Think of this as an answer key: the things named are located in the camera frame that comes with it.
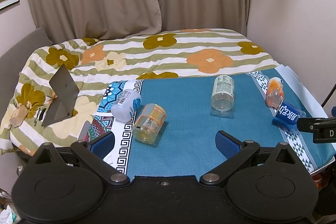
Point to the teal patterned cloth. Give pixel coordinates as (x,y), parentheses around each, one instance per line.
(186,142)

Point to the clear white-label cup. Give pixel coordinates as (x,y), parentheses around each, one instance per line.
(223,94)

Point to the brown paper tag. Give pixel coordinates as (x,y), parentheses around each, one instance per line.
(18,115)

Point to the grey headboard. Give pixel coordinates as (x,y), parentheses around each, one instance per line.
(13,61)

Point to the grey laptop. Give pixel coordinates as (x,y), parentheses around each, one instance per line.
(66,92)

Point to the clear orange-label cup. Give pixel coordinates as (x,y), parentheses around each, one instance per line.
(149,123)

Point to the white blue-logo plastic cup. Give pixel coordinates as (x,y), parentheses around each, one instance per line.
(126,105)

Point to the clear orange-print cup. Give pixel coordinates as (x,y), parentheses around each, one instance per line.
(274,93)

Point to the white board under cloth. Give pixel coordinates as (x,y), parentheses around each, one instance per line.
(308,101)

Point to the floral striped duvet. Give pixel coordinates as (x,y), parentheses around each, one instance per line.
(94,64)

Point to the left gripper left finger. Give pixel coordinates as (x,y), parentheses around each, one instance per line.
(91,154)

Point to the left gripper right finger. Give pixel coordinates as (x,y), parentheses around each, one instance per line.
(238,154)

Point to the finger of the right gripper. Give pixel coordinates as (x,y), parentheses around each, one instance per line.
(311,124)

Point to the blue label plastic cup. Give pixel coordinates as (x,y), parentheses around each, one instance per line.
(287,116)

